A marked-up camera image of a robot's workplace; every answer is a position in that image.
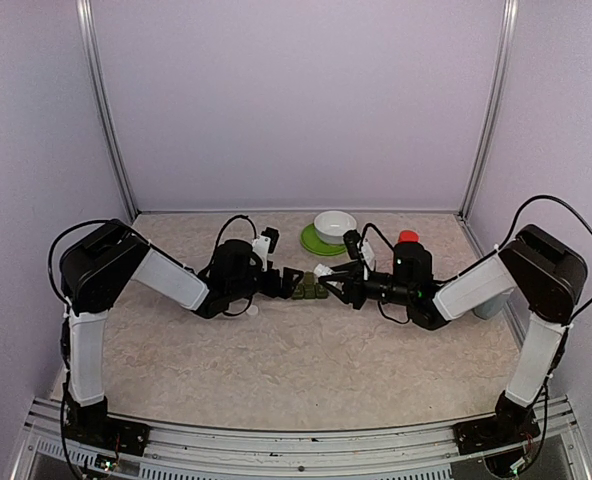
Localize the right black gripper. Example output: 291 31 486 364
319 260 415 309

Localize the small white pill bottle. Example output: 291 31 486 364
313 263 334 278

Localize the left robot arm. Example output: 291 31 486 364
49 219 304 445

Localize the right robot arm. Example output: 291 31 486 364
314 224 588 444

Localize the green plate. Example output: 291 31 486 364
300 223 347 257

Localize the white ceramic bowl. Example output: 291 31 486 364
313 210 357 245

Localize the red cylindrical container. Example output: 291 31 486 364
397 230 420 243

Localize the light blue mug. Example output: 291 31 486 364
473 294 509 320

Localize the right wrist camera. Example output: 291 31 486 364
343 230 376 269

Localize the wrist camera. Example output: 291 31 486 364
252 227 280 262
343 230 376 269

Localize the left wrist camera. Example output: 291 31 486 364
252 227 280 262

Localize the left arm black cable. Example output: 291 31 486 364
215 214 260 251

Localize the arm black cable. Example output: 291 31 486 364
495 194 592 331
215 214 260 251

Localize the front aluminium rail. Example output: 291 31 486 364
3 397 592 479

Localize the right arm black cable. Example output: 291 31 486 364
495 194 592 331

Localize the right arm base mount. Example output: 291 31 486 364
452 392 541 455

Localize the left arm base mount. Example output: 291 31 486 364
64 392 150 457

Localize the right aluminium frame post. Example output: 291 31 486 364
459 0 519 222

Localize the aluminium frame post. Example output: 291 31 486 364
459 0 519 222
76 0 140 222

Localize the left aluminium frame post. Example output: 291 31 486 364
76 0 140 222

